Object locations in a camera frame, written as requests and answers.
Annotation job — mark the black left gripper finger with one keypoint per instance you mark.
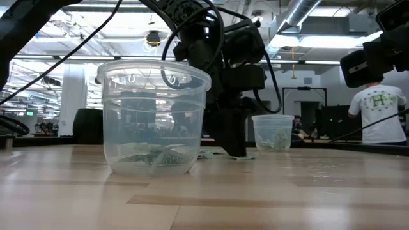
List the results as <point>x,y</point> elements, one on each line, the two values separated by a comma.
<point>233,134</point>

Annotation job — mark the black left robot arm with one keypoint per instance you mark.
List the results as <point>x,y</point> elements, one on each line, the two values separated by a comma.
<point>19,28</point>

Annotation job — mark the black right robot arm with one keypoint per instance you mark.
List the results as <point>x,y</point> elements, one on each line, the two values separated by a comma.
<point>396,19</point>

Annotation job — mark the clear plastic tub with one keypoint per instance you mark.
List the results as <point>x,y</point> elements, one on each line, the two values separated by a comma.
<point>271,123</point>
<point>128,121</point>

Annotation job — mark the person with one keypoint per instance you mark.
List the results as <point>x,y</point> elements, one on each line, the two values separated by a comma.
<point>297,123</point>
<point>380,121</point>

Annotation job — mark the black monitor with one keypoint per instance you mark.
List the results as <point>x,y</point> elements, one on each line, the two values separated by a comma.
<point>338,121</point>

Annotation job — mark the long ceiling light bar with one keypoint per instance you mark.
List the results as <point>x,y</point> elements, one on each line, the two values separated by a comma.
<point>86,58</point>

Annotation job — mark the white building column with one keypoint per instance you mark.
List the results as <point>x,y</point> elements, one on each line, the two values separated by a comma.
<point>72,96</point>

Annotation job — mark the green exit sign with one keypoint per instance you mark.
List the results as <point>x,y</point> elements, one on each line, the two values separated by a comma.
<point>30,113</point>

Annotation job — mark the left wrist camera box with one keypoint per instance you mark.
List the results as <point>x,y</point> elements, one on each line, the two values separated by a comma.
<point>244,41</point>

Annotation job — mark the black stand frame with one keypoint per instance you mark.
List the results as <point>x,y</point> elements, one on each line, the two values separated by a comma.
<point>303,88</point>

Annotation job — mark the black ceiling camera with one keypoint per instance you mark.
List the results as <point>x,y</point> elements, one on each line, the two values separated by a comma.
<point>153,37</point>

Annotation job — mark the silver ceiling air duct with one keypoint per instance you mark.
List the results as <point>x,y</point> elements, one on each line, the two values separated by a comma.
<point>300,9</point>

